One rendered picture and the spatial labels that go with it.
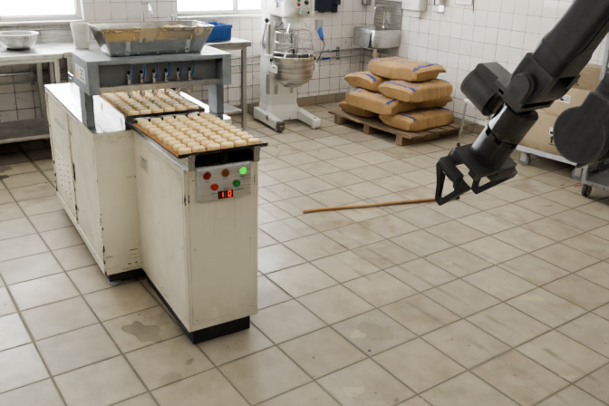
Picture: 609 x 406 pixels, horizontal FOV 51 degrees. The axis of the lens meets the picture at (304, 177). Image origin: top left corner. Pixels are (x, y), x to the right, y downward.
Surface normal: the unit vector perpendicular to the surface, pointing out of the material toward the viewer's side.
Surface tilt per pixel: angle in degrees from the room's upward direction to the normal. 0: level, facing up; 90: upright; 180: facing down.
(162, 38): 115
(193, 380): 0
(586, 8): 88
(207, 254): 90
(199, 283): 90
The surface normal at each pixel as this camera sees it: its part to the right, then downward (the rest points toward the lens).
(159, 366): 0.03, -0.94
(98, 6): 0.57, 0.29
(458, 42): -0.82, 0.17
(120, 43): 0.45, 0.67
